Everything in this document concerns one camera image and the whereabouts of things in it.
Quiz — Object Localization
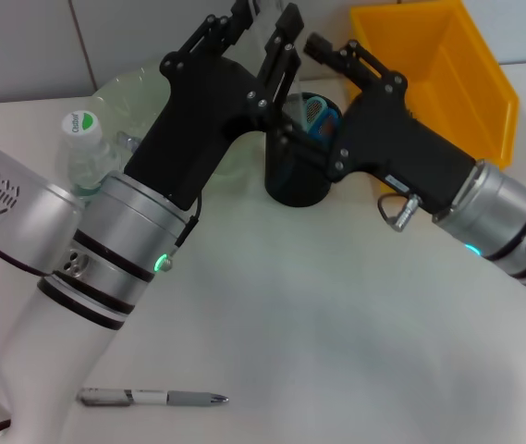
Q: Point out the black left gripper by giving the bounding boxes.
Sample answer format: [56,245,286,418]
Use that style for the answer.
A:
[122,0,304,210]

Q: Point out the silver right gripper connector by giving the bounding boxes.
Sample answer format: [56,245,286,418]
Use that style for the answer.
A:
[392,193,422,233]

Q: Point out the black mesh pen holder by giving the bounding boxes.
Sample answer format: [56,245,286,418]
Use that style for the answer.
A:
[264,93,339,208]

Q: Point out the clear green-label water bottle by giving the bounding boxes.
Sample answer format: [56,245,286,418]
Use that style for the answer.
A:
[56,112,128,205]

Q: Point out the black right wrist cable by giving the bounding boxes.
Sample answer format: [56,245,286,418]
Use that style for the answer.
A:
[377,191,408,228]

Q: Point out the green glass fruit plate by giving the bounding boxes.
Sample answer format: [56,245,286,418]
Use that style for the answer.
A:
[90,63,268,186]

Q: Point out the yellow plastic bin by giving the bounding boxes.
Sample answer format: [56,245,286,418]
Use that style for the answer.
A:
[348,0,521,196]

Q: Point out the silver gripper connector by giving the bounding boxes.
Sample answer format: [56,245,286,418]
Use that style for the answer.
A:
[392,193,422,233]
[116,130,142,153]

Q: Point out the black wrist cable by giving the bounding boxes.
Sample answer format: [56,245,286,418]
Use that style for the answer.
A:
[377,191,408,228]
[174,191,204,250]

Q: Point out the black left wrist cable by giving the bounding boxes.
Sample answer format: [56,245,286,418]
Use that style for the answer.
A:
[174,191,204,250]

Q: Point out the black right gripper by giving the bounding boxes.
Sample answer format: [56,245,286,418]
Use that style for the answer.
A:
[265,31,477,217]

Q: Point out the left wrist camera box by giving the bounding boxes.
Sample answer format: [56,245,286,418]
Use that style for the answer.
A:
[0,130,84,275]

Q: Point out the white grey ballpoint pen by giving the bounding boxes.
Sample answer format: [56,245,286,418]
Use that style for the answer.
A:
[77,387,231,409]

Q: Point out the blue and teal scissors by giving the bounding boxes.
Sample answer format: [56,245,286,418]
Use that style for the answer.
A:
[302,93,340,141]

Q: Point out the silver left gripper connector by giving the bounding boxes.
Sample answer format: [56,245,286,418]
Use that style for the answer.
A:
[116,130,142,153]

